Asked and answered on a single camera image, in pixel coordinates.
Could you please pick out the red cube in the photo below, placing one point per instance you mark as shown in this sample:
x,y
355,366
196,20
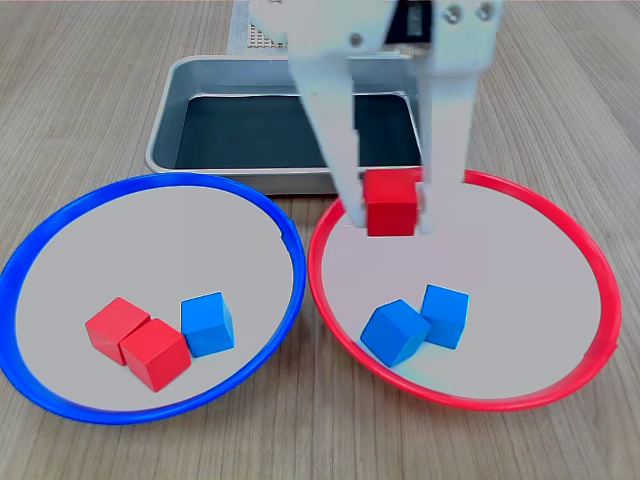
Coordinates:
x,y
390,210
112,325
155,357

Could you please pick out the blue cube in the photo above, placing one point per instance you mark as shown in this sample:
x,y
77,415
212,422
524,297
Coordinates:
x,y
207,327
445,312
392,332

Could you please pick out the black tray mat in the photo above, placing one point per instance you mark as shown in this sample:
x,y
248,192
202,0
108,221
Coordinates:
x,y
240,135

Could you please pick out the steel tray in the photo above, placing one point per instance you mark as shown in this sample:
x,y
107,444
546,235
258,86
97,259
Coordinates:
x,y
167,115

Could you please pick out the blue-rimmed white plate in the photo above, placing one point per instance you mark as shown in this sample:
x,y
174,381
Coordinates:
x,y
150,240

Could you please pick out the red-rimmed white plate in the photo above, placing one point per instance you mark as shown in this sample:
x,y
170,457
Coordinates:
x,y
525,300

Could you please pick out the pale perforated base plate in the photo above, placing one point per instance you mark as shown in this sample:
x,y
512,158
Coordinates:
x,y
260,37

